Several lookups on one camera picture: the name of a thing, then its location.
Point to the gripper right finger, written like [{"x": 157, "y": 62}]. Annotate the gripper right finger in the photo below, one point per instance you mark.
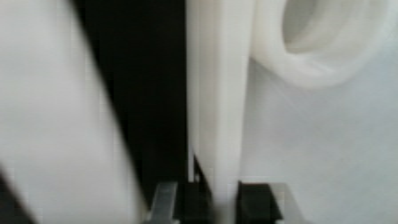
[{"x": 267, "y": 204}]

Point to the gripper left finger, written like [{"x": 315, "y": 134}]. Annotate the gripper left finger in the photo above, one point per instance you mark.
[{"x": 182, "y": 204}]

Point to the white square tabletop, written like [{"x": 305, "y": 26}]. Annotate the white square tabletop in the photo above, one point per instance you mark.
[{"x": 294, "y": 106}]

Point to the white U-shaped obstacle fence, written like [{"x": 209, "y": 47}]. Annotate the white U-shaped obstacle fence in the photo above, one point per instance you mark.
[{"x": 63, "y": 153}]

